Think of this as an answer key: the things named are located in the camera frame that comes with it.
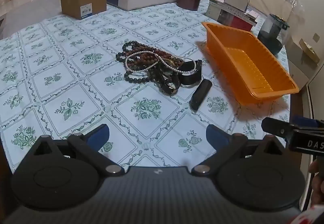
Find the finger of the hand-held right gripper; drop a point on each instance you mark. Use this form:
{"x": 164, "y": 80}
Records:
{"x": 305, "y": 121}
{"x": 276, "y": 126}

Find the dark bangle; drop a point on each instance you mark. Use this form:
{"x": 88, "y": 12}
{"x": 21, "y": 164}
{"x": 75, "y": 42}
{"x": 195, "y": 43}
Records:
{"x": 167, "y": 88}

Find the pink cover book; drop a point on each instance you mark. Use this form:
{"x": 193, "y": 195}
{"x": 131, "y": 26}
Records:
{"x": 253, "y": 15}

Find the black oblong case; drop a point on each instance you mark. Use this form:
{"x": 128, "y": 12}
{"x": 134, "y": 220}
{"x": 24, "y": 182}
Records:
{"x": 201, "y": 94}

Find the wall socket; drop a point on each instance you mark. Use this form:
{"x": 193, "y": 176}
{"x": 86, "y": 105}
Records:
{"x": 316, "y": 37}

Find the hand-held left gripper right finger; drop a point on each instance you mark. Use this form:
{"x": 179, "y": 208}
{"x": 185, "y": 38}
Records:
{"x": 215, "y": 136}

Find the red and white cloth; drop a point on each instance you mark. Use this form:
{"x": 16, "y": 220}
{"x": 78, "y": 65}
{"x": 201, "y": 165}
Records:
{"x": 308, "y": 215}

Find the orange plastic tray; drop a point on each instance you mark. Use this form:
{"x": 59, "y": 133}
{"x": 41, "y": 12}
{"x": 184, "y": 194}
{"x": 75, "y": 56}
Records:
{"x": 243, "y": 61}

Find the white nightstand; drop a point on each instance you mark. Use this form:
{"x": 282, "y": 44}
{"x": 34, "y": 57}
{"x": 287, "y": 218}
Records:
{"x": 298, "y": 67}

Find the floral printed tablecloth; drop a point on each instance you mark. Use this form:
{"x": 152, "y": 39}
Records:
{"x": 76, "y": 92}

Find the person's right hand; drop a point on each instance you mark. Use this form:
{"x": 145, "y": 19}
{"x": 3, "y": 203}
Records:
{"x": 316, "y": 186}

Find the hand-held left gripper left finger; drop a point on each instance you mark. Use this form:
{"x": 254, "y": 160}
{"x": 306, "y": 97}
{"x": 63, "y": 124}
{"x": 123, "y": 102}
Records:
{"x": 97, "y": 137}

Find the small open cardboard box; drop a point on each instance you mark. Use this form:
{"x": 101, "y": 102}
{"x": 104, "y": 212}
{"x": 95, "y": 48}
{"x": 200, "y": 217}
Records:
{"x": 308, "y": 49}

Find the white cover book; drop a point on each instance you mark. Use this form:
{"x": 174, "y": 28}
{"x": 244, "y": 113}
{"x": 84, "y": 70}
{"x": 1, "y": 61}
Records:
{"x": 212, "y": 10}

